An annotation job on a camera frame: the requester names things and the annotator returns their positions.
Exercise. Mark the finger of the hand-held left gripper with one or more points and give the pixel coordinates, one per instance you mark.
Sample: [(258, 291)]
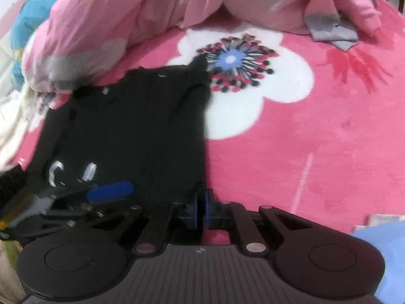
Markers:
[(104, 213), (109, 191)]

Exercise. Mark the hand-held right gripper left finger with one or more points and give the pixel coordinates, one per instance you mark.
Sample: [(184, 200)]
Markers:
[(193, 210)]

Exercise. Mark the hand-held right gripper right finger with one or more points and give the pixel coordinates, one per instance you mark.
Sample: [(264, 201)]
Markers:
[(207, 210)]

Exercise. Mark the black shirt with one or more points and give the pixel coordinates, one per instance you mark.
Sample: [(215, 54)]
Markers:
[(126, 117)]

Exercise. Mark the person's light fleece clothing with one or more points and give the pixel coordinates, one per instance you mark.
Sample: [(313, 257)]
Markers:
[(8, 266)]

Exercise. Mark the cream white blanket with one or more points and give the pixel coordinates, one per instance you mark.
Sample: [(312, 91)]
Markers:
[(12, 126)]

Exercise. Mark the pink floral blanket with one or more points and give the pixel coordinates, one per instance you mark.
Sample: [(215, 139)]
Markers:
[(316, 133)]

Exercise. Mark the beige folded garment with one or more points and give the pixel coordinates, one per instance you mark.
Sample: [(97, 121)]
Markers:
[(386, 221)]

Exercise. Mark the pink carrot-print quilt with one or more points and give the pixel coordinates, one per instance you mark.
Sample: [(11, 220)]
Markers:
[(126, 12)]

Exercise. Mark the light blue folded garment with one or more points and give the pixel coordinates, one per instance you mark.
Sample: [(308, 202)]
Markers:
[(386, 259)]

